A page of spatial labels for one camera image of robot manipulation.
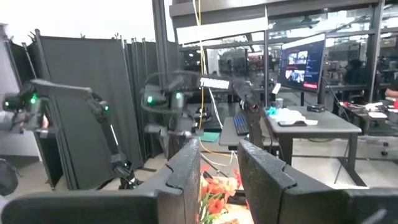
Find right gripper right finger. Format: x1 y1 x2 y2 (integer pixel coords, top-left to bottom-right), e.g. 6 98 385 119
238 139 398 224

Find white paper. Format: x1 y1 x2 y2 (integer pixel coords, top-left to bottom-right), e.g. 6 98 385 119
269 107 318 126

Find yellow cable by desk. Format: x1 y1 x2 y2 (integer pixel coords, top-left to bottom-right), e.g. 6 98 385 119
197 0 239 159

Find black folding room divider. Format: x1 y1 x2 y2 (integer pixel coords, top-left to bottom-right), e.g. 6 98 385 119
6 29 181 190

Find person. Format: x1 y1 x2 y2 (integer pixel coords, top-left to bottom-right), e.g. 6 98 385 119
343 58 368 86

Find black computer keyboard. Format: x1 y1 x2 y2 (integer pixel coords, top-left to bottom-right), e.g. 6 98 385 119
232 114 250 136

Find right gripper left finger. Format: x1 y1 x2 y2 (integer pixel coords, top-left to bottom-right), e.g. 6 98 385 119
0 138 201 224

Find large red flower bunch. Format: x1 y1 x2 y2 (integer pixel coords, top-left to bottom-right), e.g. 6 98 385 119
195 174 249 224

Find lit computer monitor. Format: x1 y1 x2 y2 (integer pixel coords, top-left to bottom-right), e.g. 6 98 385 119
276 33 326 93

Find grey keyboard tray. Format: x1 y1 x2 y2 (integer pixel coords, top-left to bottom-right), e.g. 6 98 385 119
218 116 265 147

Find grey desk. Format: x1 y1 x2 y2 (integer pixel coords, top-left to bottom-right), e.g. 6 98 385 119
262 105 369 187

